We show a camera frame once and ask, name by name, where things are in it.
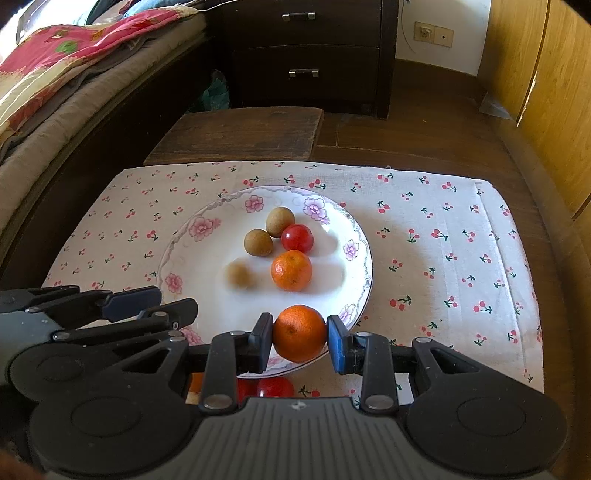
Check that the white floral plate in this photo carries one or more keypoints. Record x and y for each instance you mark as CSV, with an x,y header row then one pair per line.
x,y
207,258

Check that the light wooden wardrobe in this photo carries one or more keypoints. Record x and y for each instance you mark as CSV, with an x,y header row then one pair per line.
x,y
545,83

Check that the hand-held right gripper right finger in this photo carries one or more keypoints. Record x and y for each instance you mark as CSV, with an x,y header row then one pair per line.
x,y
336,345

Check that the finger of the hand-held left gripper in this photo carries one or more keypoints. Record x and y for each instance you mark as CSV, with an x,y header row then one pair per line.
x,y
129,300
171,314

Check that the bed with floral blanket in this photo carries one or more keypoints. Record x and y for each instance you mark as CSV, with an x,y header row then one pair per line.
x,y
106,147
51,120

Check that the dark wooden stool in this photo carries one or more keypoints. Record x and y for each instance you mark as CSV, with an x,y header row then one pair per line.
x,y
235,134

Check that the cherry print tablecloth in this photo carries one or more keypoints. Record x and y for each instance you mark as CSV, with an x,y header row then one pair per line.
x,y
438,277

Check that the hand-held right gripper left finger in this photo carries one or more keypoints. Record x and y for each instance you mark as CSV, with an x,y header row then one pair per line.
x,y
262,344

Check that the clear plastic scrap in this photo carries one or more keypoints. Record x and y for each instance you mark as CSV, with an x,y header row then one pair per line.
x,y
496,107

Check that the green plastic bag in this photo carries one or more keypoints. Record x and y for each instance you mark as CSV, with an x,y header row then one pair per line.
x,y
214,92

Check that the beige wall socket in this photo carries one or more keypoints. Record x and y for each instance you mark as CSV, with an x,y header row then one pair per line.
x,y
434,34

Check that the dark wooden nightstand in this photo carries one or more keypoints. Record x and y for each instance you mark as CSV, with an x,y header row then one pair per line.
x,y
304,55

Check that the floral quilt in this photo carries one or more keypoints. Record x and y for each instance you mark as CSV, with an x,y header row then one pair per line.
x,y
55,60

